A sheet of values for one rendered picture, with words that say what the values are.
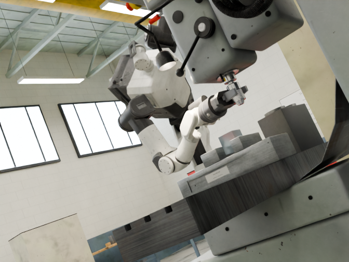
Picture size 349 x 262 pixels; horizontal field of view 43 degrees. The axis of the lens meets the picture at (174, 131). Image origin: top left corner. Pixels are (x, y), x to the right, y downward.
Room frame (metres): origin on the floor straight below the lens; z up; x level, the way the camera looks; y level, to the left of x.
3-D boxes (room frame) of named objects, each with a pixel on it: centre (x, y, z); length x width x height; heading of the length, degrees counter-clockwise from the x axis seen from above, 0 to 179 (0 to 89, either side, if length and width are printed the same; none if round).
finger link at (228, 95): (1.51, -0.22, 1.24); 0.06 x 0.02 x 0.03; 37
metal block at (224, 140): (1.38, -0.15, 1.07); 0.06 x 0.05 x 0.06; 147
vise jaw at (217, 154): (1.41, -0.11, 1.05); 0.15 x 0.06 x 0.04; 147
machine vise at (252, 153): (1.40, -0.13, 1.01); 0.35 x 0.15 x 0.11; 57
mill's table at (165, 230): (1.48, -0.22, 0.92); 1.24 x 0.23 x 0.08; 146
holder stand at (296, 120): (1.84, -0.44, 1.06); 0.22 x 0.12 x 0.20; 140
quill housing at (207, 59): (1.52, -0.25, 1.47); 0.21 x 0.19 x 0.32; 146
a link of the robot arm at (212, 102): (1.60, -0.19, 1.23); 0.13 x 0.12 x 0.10; 127
